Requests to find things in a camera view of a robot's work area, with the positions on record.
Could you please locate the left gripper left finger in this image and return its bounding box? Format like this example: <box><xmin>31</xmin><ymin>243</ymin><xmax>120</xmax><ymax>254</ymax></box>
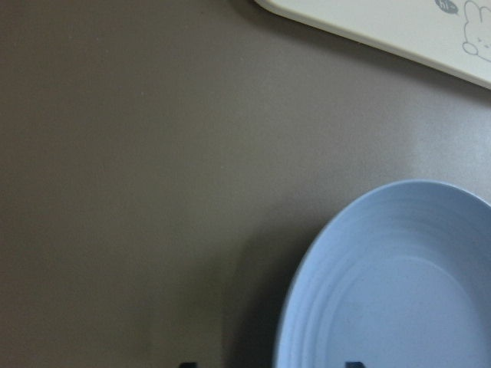
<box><xmin>180</xmin><ymin>362</ymin><xmax>196</xmax><ymax>368</ymax></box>

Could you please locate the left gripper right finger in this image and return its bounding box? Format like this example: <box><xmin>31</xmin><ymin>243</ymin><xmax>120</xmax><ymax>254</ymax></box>
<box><xmin>344</xmin><ymin>361</ymin><xmax>364</xmax><ymax>368</ymax></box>

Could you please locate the blue plate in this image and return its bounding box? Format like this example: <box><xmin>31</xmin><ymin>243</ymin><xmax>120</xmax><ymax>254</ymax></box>
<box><xmin>272</xmin><ymin>180</ymin><xmax>490</xmax><ymax>367</ymax></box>

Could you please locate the cream serving tray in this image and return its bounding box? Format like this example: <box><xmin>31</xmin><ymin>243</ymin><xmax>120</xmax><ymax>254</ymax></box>
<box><xmin>258</xmin><ymin>0</ymin><xmax>490</xmax><ymax>88</ymax></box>

